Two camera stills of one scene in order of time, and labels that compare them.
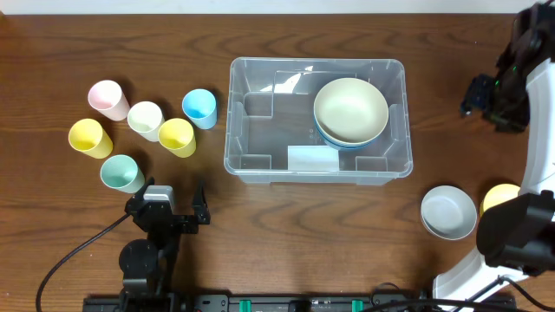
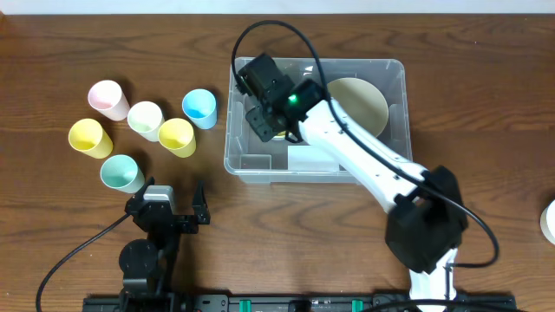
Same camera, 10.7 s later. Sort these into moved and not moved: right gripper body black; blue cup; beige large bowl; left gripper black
Moved: right gripper body black
Not moved: blue cup; left gripper black; beige large bowl
